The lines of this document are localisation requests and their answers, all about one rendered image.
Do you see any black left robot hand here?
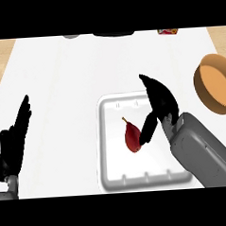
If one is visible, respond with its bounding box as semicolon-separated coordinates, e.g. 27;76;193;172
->
0;95;37;183

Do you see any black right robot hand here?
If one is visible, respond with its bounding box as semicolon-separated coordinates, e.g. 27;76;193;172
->
134;71;183;147

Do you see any red pear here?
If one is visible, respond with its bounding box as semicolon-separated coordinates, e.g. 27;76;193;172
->
121;115;144;154

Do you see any orange round pot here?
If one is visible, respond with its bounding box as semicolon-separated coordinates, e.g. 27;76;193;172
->
191;52;226;117

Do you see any white plastic tray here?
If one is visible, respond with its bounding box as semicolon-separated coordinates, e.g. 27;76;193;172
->
93;89;195;194

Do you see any red and yellow box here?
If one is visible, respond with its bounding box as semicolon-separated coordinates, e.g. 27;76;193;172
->
157;27;180;36

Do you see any black flat object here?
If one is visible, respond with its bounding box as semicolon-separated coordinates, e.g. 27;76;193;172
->
92;30;137;40

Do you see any grey round object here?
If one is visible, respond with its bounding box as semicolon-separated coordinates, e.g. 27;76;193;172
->
61;33;82;41

